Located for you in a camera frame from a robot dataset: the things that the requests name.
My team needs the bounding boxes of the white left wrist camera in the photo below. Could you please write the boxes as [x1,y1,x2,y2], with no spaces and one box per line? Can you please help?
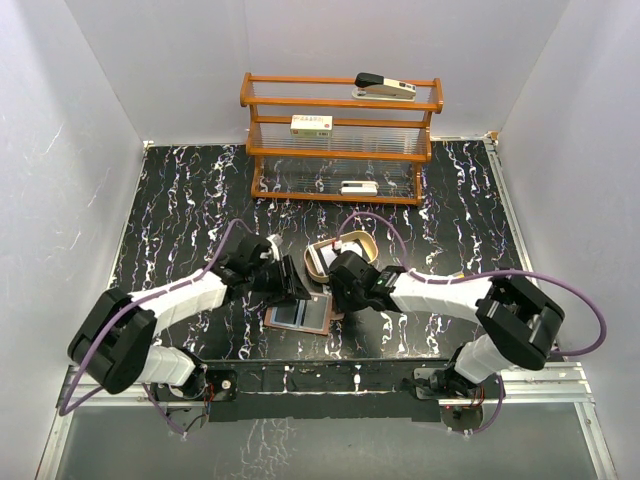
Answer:
[267,234,283,261]

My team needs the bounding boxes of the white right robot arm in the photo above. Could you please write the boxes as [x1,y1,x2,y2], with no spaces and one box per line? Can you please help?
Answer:
[328,251,565,397]

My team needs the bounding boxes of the grey credit card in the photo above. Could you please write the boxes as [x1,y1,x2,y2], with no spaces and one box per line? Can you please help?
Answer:
[302,295,330,330]
[271,302,299,326]

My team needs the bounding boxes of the orange wooden shelf rack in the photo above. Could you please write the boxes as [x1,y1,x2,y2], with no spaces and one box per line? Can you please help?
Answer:
[239,73,444,205]

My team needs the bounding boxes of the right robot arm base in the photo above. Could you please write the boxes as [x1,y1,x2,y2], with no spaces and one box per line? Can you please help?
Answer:
[400,367,486,408]

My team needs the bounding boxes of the pink leather card holder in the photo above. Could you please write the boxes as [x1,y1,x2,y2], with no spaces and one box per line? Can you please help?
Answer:
[264,293,344,335]

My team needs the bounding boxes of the black and white stapler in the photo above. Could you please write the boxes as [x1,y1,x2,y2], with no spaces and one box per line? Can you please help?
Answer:
[352,72,416,102]

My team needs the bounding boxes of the stack of credit cards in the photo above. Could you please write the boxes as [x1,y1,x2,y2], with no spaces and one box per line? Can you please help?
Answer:
[307,239,370,276]

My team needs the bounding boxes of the small white stapler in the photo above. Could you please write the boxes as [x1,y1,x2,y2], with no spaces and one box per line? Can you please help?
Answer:
[340,181,379,196]

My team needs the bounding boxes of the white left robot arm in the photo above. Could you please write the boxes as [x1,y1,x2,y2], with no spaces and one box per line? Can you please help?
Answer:
[67,234,311,399]

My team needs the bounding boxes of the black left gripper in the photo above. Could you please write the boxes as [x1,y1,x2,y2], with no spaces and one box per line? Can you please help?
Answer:
[247,255,309,307]

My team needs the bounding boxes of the beige wooden tray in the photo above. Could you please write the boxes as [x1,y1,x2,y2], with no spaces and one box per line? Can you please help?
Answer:
[303,230,378,284]

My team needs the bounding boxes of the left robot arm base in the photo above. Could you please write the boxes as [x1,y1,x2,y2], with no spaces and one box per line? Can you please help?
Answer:
[141,364,239,441]

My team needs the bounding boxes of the white staples box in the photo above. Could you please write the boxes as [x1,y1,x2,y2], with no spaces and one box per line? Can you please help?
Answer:
[290,115,333,138]

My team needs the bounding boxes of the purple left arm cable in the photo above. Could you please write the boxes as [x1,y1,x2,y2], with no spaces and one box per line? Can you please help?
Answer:
[58,218,256,417]

